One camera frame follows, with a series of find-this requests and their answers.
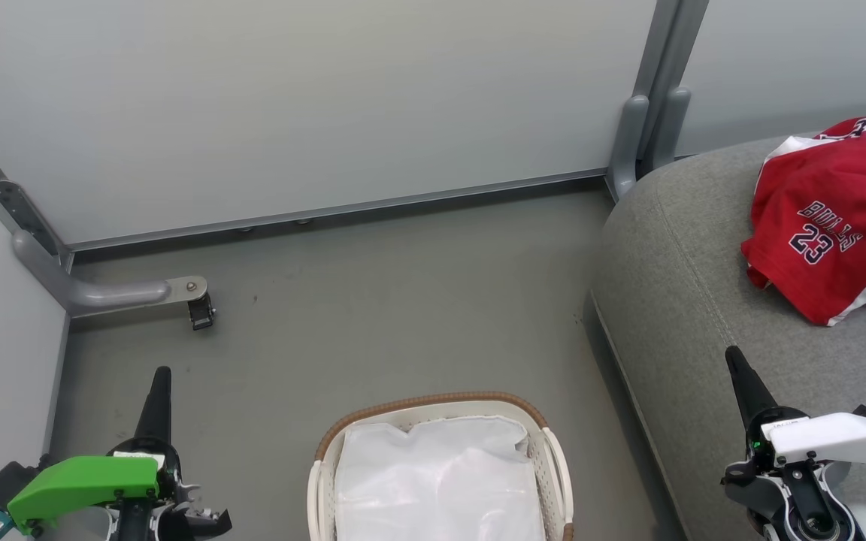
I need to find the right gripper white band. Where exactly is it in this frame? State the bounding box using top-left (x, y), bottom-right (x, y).
top-left (720, 346), bottom-right (866, 541)

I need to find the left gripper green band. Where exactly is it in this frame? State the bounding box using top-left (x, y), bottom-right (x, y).
top-left (6, 366), bottom-right (233, 541)

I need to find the red and white basketball jersey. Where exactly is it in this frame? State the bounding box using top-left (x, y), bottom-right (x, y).
top-left (740, 115), bottom-right (866, 327)

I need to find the white laundry basket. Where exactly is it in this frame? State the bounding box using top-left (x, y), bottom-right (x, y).
top-left (307, 391), bottom-right (576, 541)

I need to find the white basket liner cloth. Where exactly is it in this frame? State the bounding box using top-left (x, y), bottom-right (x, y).
top-left (334, 416), bottom-right (547, 541)

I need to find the grey fabric sofa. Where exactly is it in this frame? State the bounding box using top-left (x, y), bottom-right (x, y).
top-left (589, 116), bottom-right (866, 541)

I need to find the black caster wheel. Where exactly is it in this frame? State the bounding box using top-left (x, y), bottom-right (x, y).
top-left (187, 293), bottom-right (217, 331)

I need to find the grey partition support leg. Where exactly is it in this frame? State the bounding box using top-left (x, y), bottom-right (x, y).
top-left (12, 229), bottom-right (209, 317)

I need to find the grey corner post with bracket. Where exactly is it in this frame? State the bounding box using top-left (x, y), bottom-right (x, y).
top-left (0, 105), bottom-right (74, 273)

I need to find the grey partition base rail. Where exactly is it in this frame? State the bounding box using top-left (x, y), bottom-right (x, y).
top-left (68, 167), bottom-right (616, 253)

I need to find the grey partition post with feet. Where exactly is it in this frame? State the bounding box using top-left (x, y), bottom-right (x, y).
top-left (604, 0), bottom-right (710, 202)

